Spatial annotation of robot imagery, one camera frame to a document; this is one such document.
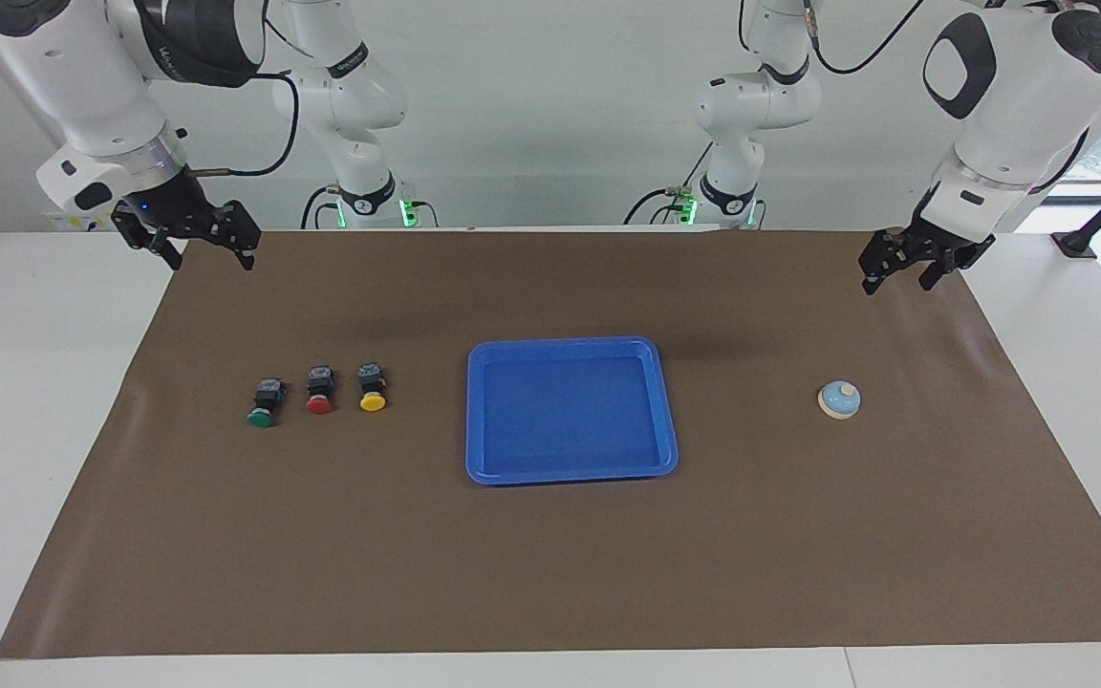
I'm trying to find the yellow push button switch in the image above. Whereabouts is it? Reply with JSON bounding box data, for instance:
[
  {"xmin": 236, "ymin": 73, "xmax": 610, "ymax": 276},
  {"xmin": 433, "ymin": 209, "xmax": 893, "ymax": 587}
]
[{"xmin": 356, "ymin": 361, "xmax": 390, "ymax": 413}]

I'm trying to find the light blue call bell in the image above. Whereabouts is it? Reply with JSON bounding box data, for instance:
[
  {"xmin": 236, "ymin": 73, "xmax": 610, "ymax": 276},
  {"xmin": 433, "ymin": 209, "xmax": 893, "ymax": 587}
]
[{"xmin": 817, "ymin": 379, "xmax": 863, "ymax": 422}]

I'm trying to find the black base cable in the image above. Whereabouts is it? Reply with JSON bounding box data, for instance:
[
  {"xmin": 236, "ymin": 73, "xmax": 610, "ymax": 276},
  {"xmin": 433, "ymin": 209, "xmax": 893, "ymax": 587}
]
[
  {"xmin": 624, "ymin": 141, "xmax": 716, "ymax": 226},
  {"xmin": 300, "ymin": 184, "xmax": 346, "ymax": 230}
]

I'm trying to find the green push button switch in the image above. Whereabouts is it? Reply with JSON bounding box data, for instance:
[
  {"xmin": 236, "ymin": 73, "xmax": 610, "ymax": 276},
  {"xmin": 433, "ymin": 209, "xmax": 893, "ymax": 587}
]
[{"xmin": 246, "ymin": 377, "xmax": 287, "ymax": 429}]

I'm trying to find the brown table mat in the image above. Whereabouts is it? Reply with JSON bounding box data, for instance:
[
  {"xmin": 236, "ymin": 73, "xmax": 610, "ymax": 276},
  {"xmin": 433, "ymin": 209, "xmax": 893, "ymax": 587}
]
[{"xmin": 0, "ymin": 227, "xmax": 1101, "ymax": 660}]

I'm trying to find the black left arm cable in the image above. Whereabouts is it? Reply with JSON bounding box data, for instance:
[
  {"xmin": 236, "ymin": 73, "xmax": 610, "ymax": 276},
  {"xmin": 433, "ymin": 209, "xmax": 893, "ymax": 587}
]
[{"xmin": 804, "ymin": 0, "xmax": 929, "ymax": 77}]

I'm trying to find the red push button switch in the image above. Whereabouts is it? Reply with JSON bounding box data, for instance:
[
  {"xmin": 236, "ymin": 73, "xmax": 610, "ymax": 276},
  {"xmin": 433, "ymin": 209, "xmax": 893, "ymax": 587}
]
[{"xmin": 305, "ymin": 363, "xmax": 338, "ymax": 416}]

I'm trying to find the white wall socket box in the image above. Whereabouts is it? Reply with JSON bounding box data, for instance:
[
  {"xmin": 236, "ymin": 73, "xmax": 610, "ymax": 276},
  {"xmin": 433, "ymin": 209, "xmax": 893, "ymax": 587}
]
[{"xmin": 42, "ymin": 212, "xmax": 121, "ymax": 233}]

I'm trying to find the black left base cable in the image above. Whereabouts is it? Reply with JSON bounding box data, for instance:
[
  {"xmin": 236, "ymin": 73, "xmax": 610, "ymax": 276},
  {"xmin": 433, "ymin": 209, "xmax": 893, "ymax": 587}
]
[{"xmin": 624, "ymin": 141, "xmax": 716, "ymax": 226}]

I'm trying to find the blue plastic tray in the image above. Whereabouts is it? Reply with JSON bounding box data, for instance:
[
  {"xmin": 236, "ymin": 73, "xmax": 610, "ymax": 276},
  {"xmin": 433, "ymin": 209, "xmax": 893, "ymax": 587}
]
[{"xmin": 464, "ymin": 335, "xmax": 680, "ymax": 486}]

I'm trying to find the black right base cable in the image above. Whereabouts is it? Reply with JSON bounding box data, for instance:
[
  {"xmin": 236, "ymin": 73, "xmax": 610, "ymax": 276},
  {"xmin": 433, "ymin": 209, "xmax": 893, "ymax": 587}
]
[{"xmin": 300, "ymin": 184, "xmax": 346, "ymax": 230}]

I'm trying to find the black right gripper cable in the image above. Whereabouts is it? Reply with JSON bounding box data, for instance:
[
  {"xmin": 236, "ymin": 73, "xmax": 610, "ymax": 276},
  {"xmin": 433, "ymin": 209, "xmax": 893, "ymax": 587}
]
[{"xmin": 183, "ymin": 72, "xmax": 301, "ymax": 180}]

